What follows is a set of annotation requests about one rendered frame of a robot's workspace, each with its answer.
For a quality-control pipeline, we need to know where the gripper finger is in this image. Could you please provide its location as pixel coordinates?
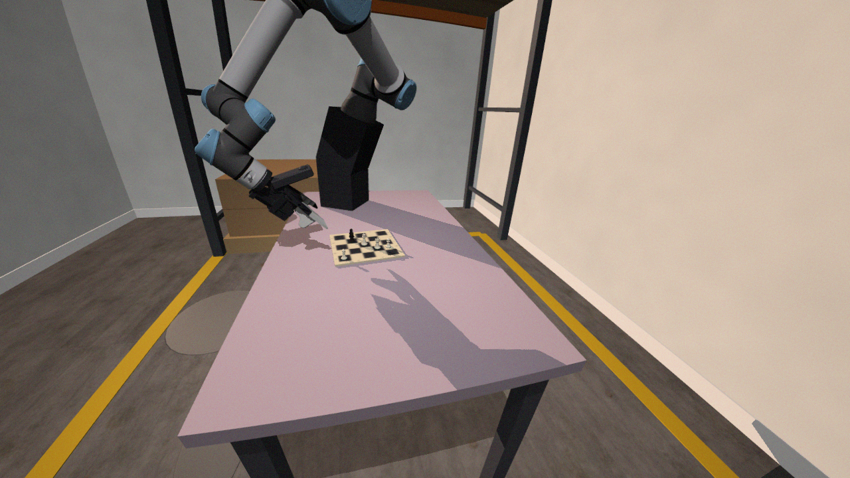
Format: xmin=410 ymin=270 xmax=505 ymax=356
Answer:
xmin=297 ymin=190 xmax=317 ymax=208
xmin=290 ymin=195 xmax=328 ymax=229

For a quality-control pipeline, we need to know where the chessboard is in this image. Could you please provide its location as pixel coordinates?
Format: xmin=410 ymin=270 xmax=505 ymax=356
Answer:
xmin=329 ymin=229 xmax=405 ymax=266

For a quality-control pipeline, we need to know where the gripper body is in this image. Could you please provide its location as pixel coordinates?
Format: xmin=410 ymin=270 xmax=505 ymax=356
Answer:
xmin=248 ymin=169 xmax=303 ymax=221

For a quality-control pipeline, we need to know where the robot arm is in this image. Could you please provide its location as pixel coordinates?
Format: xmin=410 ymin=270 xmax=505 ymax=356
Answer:
xmin=195 ymin=0 xmax=416 ymax=189

